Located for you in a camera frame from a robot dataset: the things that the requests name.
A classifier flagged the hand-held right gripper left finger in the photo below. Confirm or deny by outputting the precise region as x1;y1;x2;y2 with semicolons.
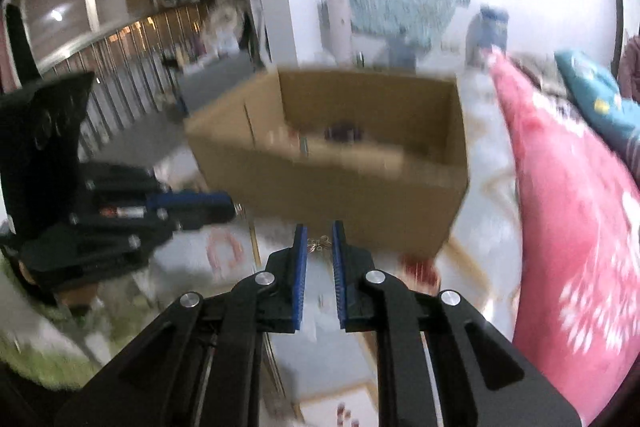
52;223;308;427

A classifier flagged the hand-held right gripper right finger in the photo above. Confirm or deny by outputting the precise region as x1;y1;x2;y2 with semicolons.
331;220;583;427

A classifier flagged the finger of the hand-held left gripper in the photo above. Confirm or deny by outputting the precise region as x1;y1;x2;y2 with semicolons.
20;207;236;293
75;163;237;220

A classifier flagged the brown cardboard box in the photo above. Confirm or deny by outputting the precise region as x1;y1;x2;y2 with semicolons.
184;66;471;258

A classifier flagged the grey box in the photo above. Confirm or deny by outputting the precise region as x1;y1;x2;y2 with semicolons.
177;52;266;115

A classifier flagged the metal railing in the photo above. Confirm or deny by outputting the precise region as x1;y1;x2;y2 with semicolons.
30;2;211;158

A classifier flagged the green white fuzzy garment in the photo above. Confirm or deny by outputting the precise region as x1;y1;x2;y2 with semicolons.
0;252;151;393

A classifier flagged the tall white cylinder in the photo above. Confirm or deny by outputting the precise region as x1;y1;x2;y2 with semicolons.
320;0;353;58

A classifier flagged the pink flowered blanket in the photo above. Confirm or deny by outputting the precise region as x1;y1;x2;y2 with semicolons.
487;49;640;425

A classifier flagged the blue water jug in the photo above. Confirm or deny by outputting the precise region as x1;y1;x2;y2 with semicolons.
465;4;511;62

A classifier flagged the blue printed pillow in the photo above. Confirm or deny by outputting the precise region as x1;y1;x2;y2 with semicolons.
554;49;640;152

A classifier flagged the dark door frame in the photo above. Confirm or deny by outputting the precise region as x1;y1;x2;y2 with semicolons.
611;0;628;72

